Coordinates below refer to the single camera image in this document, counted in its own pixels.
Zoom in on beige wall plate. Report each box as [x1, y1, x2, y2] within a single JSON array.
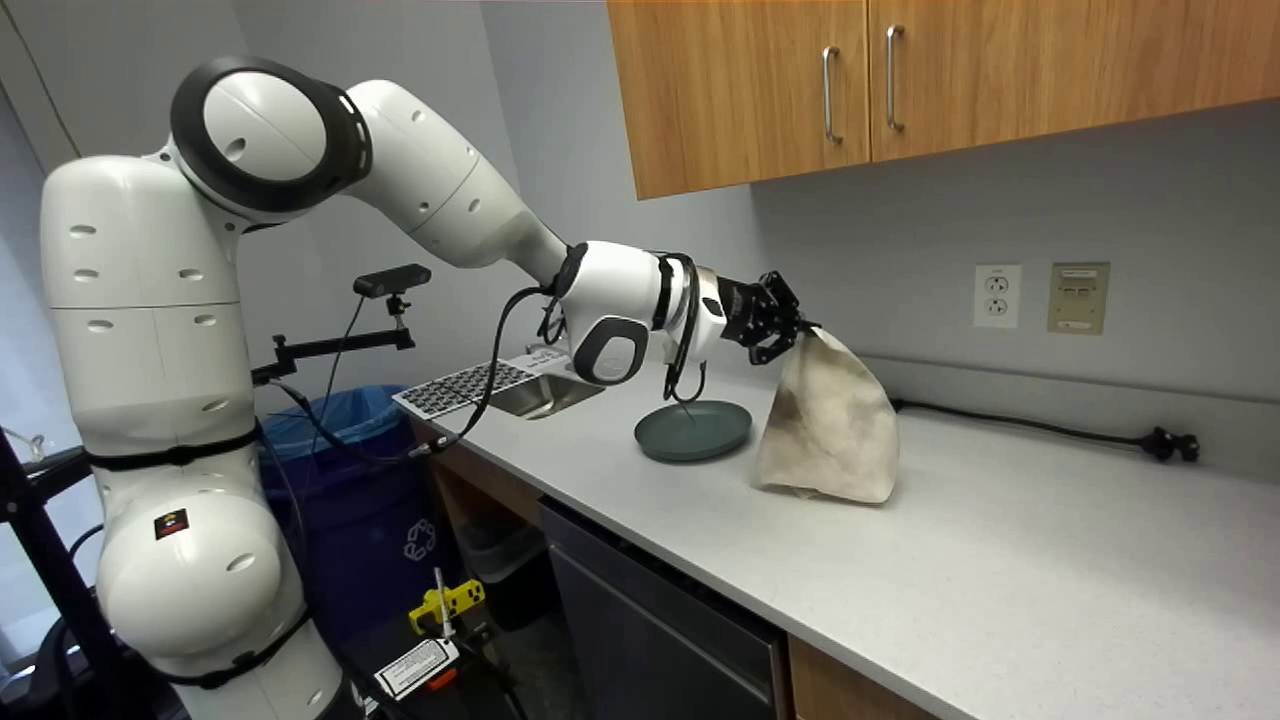
[[1042, 254, 1113, 335]]

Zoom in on black exterior camera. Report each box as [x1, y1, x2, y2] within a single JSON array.
[[353, 259, 435, 304]]

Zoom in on black metal cart frame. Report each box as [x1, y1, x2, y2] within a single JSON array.
[[0, 423, 125, 720]]

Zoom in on steel sink basin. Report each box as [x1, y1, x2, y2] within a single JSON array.
[[480, 366, 607, 423]]

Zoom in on wooden upper wall cabinet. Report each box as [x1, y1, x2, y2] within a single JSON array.
[[607, 0, 1280, 202]]

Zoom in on blue recycling bin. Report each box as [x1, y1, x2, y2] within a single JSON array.
[[254, 385, 463, 643]]

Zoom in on yellow clamp tool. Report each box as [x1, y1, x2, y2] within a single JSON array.
[[403, 566, 492, 641]]

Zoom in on dark green round plate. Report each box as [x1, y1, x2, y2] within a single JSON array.
[[630, 397, 761, 468]]

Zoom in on black cord on counter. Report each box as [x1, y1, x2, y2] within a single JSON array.
[[887, 390, 1202, 468]]

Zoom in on black dishwasher front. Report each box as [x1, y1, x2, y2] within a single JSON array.
[[534, 494, 790, 720]]

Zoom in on beige cloth towel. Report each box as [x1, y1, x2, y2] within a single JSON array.
[[749, 324, 905, 507]]

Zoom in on white wall power outlet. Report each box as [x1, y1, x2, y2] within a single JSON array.
[[970, 259, 1024, 333]]

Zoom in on wooden base cabinet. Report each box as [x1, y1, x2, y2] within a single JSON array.
[[410, 418, 550, 575], [789, 637, 937, 720]]

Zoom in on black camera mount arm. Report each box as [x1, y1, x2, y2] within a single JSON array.
[[246, 292, 419, 390]]

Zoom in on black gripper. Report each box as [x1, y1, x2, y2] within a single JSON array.
[[716, 267, 816, 366]]

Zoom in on white and red device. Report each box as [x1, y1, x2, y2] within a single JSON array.
[[353, 637, 463, 714]]

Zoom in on silver cabinet door handle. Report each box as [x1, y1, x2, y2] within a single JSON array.
[[816, 44, 848, 147], [881, 21, 913, 135]]

